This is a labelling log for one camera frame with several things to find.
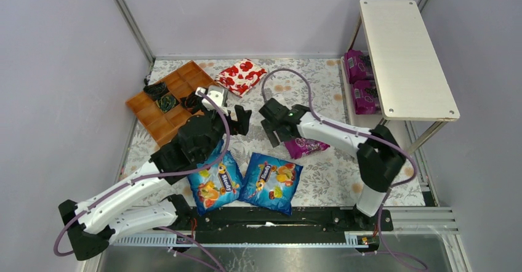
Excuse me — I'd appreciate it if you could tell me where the green black rolled sock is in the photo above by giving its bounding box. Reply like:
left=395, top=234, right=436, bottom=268
left=156, top=93, right=179, bottom=113

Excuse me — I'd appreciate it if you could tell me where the purple candy bag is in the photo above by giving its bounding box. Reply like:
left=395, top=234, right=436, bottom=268
left=351, top=80, right=381, bottom=115
left=284, top=138, right=330, bottom=159
left=344, top=49, right=374, bottom=84

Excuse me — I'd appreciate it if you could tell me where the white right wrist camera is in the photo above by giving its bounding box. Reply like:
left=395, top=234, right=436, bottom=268
left=272, top=94, right=287, bottom=106

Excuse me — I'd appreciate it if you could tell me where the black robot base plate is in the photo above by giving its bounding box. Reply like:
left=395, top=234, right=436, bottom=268
left=168, top=207, right=394, bottom=245

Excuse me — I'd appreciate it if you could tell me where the purple candy bag on shelf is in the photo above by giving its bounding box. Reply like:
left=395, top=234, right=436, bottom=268
left=344, top=49, right=374, bottom=84

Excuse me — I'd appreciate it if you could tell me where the blue Slendy candy bag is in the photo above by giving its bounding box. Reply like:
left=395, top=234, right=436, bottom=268
left=188, top=151, right=243, bottom=215
left=238, top=153, right=303, bottom=215

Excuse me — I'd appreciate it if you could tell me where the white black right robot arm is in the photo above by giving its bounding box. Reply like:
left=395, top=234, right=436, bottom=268
left=259, top=98, right=406, bottom=217

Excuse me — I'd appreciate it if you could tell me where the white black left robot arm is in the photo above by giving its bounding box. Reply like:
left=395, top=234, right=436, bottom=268
left=54, top=105, right=252, bottom=261

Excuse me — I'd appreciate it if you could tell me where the orange wooden divider tray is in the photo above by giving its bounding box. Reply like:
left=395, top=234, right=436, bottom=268
left=126, top=61, right=217, bottom=146

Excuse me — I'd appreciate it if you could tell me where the white wooden two-tier shelf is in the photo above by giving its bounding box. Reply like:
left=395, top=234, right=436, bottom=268
left=342, top=0, right=460, bottom=154

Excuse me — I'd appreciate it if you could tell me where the red floral folded cloth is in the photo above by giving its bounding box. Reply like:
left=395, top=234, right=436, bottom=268
left=215, top=58, right=268, bottom=98

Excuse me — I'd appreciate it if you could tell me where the orange black rolled sock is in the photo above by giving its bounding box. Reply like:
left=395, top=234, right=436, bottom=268
left=180, top=92, right=203, bottom=114

